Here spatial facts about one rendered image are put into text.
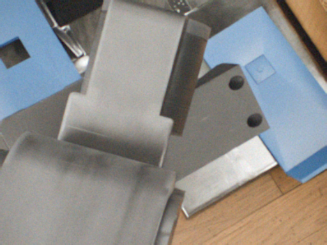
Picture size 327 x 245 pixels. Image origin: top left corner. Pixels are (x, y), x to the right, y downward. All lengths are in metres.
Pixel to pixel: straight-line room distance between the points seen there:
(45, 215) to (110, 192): 0.03
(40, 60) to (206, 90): 0.21
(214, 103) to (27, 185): 0.17
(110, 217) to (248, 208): 0.39
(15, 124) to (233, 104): 0.13
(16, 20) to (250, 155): 0.22
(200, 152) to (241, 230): 0.24
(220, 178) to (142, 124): 0.31
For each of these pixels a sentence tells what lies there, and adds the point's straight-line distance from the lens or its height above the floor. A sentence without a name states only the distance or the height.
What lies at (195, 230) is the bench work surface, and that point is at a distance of 0.70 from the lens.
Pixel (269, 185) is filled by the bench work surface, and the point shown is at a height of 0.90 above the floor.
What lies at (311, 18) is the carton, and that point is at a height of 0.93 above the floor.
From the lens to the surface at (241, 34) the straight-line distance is 0.72.
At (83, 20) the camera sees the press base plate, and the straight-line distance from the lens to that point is 0.75.
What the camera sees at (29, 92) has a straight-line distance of 0.63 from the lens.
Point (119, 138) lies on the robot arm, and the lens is 0.38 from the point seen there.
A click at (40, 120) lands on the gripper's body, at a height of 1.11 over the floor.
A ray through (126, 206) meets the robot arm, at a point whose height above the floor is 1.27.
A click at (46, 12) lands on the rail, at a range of 0.66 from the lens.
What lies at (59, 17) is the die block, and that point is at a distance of 0.73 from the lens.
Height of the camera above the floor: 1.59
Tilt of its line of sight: 75 degrees down
